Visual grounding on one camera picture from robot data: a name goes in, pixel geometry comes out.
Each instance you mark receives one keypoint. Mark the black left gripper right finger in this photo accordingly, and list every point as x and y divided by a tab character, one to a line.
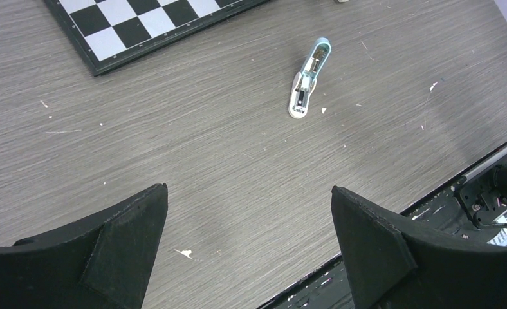
394	262

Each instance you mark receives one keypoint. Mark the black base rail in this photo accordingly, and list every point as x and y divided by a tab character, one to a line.
471	205

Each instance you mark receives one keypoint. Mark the black and white chessboard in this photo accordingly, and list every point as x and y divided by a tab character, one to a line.
109	34

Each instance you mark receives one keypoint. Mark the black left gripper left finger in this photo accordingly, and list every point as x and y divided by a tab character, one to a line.
103	260

